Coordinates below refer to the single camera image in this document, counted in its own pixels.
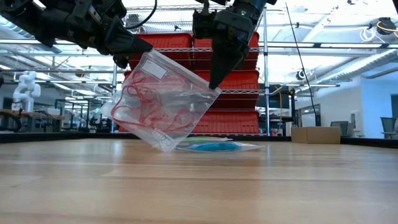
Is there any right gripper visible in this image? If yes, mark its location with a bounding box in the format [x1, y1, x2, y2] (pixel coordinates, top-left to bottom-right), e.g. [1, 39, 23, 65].
[192, 7, 257, 90]

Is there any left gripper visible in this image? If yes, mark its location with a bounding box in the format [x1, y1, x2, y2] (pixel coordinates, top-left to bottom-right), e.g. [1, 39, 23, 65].
[70, 0, 154, 70]

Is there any red rubber band bundle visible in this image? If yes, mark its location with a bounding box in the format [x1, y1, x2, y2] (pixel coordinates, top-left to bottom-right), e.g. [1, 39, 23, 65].
[111, 70, 200, 134]

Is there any blue rubber band bundle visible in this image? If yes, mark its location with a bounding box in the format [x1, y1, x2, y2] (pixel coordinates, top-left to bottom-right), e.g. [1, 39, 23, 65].
[188, 142, 243, 152]

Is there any round grey ceiling fixture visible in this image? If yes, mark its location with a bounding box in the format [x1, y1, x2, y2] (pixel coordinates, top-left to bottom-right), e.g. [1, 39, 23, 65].
[125, 14, 143, 32]

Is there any black background monitor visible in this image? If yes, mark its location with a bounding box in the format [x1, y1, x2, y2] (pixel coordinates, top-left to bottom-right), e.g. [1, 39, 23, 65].
[257, 84, 287, 110]

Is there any black background pole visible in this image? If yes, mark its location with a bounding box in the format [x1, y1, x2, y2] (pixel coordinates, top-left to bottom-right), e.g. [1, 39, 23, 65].
[289, 89, 298, 128]

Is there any small brown cardboard box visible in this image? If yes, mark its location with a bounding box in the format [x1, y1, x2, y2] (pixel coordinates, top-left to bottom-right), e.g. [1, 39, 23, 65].
[291, 126, 341, 145]

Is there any wooden background workbench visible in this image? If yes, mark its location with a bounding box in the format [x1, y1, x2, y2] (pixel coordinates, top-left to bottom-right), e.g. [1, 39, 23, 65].
[0, 109, 65, 133]

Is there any grey office chair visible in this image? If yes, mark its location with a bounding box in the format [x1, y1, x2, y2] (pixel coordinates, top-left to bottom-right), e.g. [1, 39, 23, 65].
[330, 121, 351, 138]

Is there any dark office chair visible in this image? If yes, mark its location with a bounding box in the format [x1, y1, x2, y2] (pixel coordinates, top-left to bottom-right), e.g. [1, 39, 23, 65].
[380, 117, 398, 139]

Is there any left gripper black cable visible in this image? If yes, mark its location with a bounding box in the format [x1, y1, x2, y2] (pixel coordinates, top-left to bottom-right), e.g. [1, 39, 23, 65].
[124, 0, 158, 30]

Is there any chrome wire shelving rack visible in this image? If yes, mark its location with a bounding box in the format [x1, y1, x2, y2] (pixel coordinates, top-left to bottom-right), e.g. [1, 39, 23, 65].
[110, 4, 272, 138]

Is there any long taut black cable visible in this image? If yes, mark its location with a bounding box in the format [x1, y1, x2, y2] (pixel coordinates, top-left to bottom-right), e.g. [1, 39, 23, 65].
[284, 2, 321, 128]

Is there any black ceiling cable reel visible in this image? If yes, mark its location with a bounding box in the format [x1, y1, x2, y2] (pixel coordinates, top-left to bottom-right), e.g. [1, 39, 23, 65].
[369, 17, 398, 38]

